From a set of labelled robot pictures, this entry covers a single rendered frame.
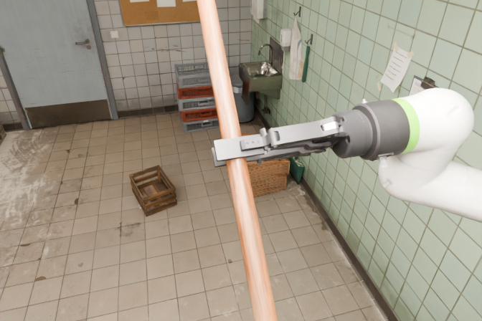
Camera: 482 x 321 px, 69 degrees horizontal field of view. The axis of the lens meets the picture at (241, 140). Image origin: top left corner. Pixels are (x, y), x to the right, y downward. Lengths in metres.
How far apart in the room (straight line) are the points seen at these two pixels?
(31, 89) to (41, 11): 0.94
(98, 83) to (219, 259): 2.80
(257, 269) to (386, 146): 0.27
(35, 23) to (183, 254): 3.02
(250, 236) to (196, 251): 2.48
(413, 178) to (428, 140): 0.10
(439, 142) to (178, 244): 2.60
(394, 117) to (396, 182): 0.17
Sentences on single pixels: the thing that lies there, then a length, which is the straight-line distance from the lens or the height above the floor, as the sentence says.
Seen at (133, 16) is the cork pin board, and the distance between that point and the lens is 4.49.
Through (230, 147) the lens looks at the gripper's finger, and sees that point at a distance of 0.50.
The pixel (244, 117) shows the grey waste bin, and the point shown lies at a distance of 4.52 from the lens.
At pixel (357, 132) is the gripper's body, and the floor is 1.98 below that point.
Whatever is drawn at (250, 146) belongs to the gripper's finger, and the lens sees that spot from 0.49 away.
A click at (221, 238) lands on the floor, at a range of 3.04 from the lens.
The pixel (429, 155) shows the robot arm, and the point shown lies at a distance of 0.66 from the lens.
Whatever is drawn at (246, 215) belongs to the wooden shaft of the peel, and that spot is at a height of 1.91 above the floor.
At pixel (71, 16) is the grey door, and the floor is 1.33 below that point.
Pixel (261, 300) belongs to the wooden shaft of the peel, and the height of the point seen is 1.83.
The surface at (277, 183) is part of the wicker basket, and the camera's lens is 3.38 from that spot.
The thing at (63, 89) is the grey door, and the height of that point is 0.49.
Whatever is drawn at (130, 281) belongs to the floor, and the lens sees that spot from 2.89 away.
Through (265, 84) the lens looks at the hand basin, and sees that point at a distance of 3.71.
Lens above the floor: 2.25
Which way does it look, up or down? 32 degrees down
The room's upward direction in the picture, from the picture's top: straight up
